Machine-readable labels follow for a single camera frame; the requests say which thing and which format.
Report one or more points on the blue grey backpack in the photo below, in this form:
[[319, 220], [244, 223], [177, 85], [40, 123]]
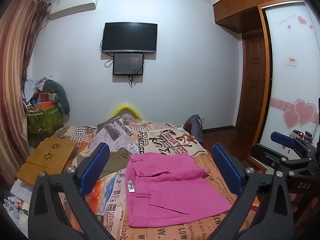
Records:
[[196, 127]]

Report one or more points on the brown wooden door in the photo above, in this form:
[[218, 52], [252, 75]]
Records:
[[251, 82]]

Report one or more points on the small black wall monitor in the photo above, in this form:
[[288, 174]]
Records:
[[128, 64]]

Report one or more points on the wooden lap desk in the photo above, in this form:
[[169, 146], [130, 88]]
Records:
[[47, 161]]

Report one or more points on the pile of small bedside clutter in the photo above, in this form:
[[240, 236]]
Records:
[[16, 206]]

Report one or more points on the pink pants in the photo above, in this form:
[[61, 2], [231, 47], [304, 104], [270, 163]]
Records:
[[172, 187]]

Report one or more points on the brown wooden wardrobe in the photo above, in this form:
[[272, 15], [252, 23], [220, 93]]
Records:
[[237, 7]]

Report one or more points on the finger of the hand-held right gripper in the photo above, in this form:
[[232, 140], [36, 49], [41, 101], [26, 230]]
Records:
[[282, 138], [268, 155]]

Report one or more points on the olive green pants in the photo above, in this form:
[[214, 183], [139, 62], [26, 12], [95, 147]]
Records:
[[116, 162]]

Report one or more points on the white air conditioner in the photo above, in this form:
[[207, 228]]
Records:
[[72, 3]]

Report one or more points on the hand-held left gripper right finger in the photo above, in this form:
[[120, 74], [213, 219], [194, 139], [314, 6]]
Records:
[[226, 165]]

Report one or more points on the black wall television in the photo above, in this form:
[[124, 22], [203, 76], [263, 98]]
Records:
[[129, 37]]

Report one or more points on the green patterned storage bag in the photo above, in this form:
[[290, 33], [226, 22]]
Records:
[[43, 118]]

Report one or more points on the newspaper print bed sheet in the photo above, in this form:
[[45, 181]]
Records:
[[160, 140]]

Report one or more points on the striped brown curtain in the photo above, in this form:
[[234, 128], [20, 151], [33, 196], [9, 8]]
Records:
[[15, 75]]

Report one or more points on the grey plush pillow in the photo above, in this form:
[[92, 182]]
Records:
[[58, 92]]

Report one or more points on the white heart print sliding door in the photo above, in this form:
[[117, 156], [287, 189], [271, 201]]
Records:
[[292, 77]]

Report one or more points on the yellow foam bed guard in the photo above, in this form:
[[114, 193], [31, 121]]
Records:
[[127, 110]]

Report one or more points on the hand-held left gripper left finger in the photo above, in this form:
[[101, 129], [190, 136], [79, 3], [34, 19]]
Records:
[[96, 165]]

